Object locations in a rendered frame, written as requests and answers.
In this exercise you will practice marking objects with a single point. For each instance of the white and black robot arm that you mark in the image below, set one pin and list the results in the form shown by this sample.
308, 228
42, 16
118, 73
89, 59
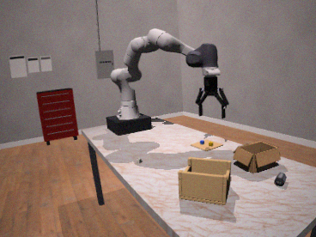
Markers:
205, 56

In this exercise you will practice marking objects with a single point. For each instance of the tan square mat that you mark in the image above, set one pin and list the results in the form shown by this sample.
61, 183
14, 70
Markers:
206, 146

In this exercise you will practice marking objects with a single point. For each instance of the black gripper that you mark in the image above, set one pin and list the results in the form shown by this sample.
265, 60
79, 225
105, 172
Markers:
211, 90

